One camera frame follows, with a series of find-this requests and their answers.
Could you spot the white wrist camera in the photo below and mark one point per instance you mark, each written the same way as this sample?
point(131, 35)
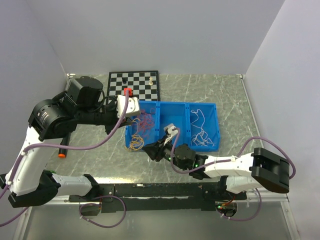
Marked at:
point(133, 106)
point(170, 131)

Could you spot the black and white chessboard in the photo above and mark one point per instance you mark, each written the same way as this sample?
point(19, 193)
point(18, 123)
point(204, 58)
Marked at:
point(138, 81)

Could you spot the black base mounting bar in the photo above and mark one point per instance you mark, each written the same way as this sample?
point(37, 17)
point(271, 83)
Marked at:
point(161, 196)

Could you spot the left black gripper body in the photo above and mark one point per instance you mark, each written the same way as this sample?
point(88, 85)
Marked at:
point(101, 114)

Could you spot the blue plastic three-compartment bin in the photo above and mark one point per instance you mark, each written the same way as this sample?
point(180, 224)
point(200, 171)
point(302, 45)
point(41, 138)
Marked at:
point(198, 124)

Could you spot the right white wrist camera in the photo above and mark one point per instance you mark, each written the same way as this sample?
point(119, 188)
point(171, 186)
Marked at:
point(170, 131)

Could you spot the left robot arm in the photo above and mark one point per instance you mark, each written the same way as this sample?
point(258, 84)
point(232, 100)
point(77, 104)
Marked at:
point(52, 120)

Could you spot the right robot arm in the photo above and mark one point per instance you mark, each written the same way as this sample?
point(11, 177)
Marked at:
point(258, 169)

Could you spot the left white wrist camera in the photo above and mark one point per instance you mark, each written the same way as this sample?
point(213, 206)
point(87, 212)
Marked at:
point(133, 106)

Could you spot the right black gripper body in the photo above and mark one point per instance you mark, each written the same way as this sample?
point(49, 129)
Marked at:
point(163, 150)

